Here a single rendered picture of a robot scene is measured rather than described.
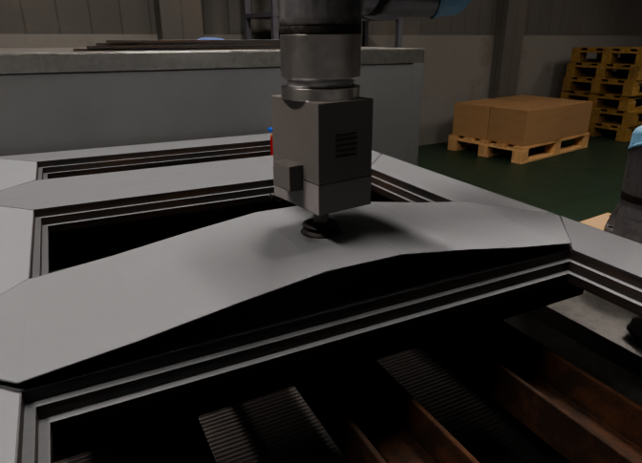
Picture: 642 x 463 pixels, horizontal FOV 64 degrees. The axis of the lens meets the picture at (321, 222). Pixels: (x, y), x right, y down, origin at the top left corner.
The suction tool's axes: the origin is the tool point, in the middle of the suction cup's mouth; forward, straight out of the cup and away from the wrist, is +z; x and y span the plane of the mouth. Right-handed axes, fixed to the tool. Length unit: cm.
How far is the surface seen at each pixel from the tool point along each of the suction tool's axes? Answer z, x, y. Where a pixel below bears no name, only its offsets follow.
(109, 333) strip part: 1.2, -22.6, 3.4
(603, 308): 20, 48, 9
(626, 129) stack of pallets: 76, 561, -225
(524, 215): 2.5, 31.4, 3.2
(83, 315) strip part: 1.4, -23.6, -1.1
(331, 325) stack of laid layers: 3.9, -5.1, 8.9
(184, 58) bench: -16, 17, -79
